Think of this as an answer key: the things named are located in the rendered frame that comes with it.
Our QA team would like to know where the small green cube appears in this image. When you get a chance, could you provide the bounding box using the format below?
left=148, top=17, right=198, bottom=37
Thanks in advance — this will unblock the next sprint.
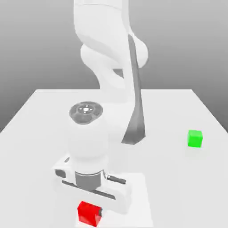
left=187, top=130, right=203, bottom=148

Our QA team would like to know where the small red cube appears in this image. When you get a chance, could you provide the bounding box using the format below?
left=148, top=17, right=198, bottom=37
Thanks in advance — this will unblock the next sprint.
left=77, top=201, right=103, bottom=228

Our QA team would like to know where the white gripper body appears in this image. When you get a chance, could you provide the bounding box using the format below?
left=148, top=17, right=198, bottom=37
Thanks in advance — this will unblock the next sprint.
left=53, top=175, right=132, bottom=215

